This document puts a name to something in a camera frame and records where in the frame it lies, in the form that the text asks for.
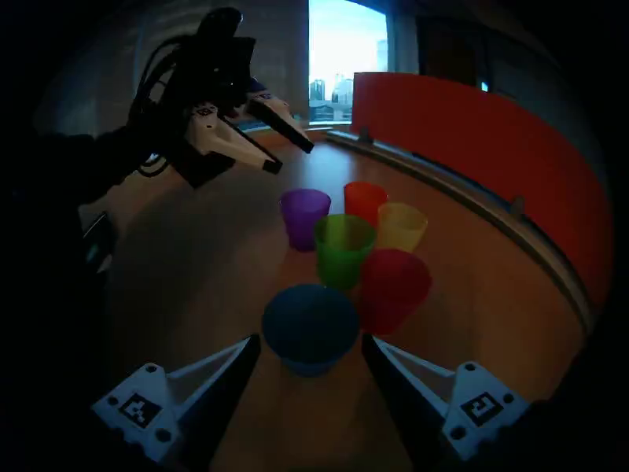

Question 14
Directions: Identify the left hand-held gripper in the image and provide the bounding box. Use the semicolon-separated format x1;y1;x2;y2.
128;6;315;190

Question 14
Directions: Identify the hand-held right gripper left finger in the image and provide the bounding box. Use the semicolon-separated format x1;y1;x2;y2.
90;334;262;472

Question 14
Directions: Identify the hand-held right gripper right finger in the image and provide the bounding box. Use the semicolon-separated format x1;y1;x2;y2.
362;334;531;472

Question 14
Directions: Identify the person's left forearm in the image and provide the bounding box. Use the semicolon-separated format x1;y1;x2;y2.
29;125;164;208

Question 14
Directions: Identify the red plastic cup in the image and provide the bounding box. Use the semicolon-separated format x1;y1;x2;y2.
356;248;433;337

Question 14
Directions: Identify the purple plastic cup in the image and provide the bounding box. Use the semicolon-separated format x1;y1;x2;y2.
279;188;333;253

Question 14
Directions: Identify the orange plastic cup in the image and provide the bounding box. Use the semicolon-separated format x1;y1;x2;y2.
343;181;389;230

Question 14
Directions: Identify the blue plastic cup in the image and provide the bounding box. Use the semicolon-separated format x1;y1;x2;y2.
261;283;361;378

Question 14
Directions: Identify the green plastic cup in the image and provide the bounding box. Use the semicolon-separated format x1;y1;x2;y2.
314;213;378;291

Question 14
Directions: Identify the yellow plastic cup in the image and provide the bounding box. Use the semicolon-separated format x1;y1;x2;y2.
375;201;429;254

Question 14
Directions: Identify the red desk screen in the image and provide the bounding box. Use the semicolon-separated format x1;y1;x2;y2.
326;72;616;330

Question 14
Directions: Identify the black cable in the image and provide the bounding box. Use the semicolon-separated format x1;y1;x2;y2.
136;153;171;179

